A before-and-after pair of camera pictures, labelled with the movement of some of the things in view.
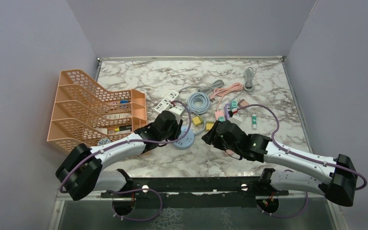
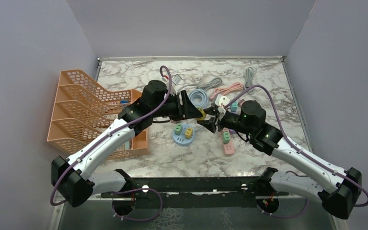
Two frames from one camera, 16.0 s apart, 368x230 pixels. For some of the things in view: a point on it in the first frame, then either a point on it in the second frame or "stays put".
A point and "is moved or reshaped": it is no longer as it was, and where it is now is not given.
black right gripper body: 216,140 to 232,120
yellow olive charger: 209,125 is moved or reshaped
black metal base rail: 250,186 stays put
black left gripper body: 173,132 to 171,108
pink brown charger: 242,103 stays put
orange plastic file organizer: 85,112 stays put
